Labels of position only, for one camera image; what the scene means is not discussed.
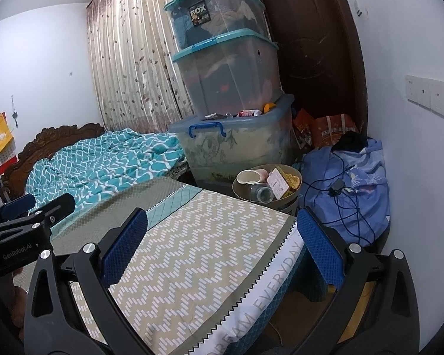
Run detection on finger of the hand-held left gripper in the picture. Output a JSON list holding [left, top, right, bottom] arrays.
[[0, 194, 36, 227], [0, 193, 76, 237]]

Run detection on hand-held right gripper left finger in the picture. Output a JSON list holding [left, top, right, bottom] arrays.
[[22, 207, 152, 355]]

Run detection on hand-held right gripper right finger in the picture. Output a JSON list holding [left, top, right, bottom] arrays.
[[292, 207, 420, 355]]

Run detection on beige waste bin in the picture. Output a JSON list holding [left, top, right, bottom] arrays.
[[232, 164, 304, 217]]

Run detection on blue cloth bag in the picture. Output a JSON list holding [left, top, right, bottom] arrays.
[[301, 137, 391, 246]]

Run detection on teal patterned blanket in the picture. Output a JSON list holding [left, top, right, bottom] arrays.
[[25, 129, 187, 215]]

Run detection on beige zigzag bed cover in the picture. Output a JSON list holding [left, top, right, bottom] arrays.
[[13, 175, 308, 355]]

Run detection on yellow paper bag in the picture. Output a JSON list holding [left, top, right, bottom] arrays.
[[0, 116, 15, 153]]

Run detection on dark wooden headboard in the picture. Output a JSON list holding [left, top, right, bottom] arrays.
[[0, 123, 106, 200]]

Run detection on hanging keys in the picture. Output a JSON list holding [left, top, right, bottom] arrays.
[[9, 95, 20, 128]]

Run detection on white cup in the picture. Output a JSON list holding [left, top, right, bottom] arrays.
[[236, 169, 261, 186]]

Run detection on black cloth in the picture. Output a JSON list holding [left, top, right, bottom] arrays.
[[331, 133, 369, 152]]

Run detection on large orange shopping bag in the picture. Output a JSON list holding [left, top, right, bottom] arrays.
[[311, 114, 358, 150]]

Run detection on small orange packet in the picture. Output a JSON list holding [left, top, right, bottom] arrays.
[[292, 108, 315, 145]]

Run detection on leaf patterned curtain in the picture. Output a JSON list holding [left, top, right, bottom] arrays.
[[86, 0, 260, 135]]

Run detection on clear storage box teal lid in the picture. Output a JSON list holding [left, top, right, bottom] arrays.
[[171, 30, 285, 117]]

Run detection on dark brown wooden door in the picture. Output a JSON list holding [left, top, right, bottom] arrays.
[[250, 0, 369, 137]]

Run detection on clear box with black label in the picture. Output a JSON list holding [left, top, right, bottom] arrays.
[[164, 0, 272, 50]]

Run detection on red wall calendar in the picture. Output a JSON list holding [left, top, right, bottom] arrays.
[[0, 118, 17, 174]]

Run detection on black charger with cable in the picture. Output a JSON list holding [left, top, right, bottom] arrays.
[[303, 148, 378, 246]]

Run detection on clear storage box blue handle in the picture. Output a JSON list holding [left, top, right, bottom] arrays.
[[168, 94, 300, 189]]

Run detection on white wall switch panel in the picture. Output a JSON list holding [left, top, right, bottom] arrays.
[[404, 75, 444, 119]]

